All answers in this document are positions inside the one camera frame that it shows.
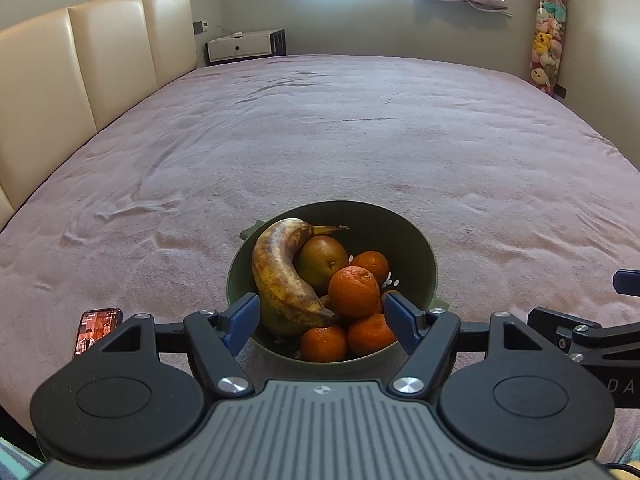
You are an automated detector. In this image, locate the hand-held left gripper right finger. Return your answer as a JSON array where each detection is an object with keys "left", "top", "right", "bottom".
[{"left": 384, "top": 291, "right": 556, "bottom": 401}]

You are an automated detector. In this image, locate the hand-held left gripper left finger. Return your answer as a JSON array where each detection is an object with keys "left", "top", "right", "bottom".
[{"left": 97, "top": 292, "right": 262, "bottom": 398}]

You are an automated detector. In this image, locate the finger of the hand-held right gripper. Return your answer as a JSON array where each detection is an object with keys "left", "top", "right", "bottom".
[
  {"left": 527, "top": 306, "right": 640, "bottom": 361},
  {"left": 614, "top": 269, "right": 640, "bottom": 297}
]

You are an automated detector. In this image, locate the orange tangerine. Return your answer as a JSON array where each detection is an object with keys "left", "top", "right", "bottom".
[
  {"left": 348, "top": 250, "right": 390, "bottom": 286},
  {"left": 328, "top": 266, "right": 381, "bottom": 318},
  {"left": 377, "top": 289, "right": 401, "bottom": 317},
  {"left": 347, "top": 312, "right": 401, "bottom": 357},
  {"left": 300, "top": 325, "right": 349, "bottom": 363}
]

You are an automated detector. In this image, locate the overripe spotted banana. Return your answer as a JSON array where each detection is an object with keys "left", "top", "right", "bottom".
[{"left": 251, "top": 218, "right": 350, "bottom": 333}]

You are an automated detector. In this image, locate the green plastic colander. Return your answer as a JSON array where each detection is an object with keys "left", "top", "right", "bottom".
[{"left": 226, "top": 201, "right": 448, "bottom": 367}]

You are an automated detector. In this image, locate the smartphone with lit screen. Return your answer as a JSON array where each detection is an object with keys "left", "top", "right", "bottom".
[{"left": 73, "top": 308, "right": 123, "bottom": 359}]

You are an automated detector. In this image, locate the hanging plush toy organizer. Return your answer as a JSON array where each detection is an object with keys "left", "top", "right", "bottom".
[{"left": 529, "top": 0, "right": 570, "bottom": 96}]

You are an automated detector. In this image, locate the teal striped cloth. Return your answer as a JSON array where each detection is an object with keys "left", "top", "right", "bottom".
[{"left": 0, "top": 437, "right": 41, "bottom": 480}]

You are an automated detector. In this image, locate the white bedside cabinet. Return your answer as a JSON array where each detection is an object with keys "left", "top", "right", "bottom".
[{"left": 204, "top": 29, "right": 287, "bottom": 67}]

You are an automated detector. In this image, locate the cream padded headboard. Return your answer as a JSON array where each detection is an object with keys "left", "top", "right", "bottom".
[{"left": 0, "top": 0, "right": 197, "bottom": 231}]

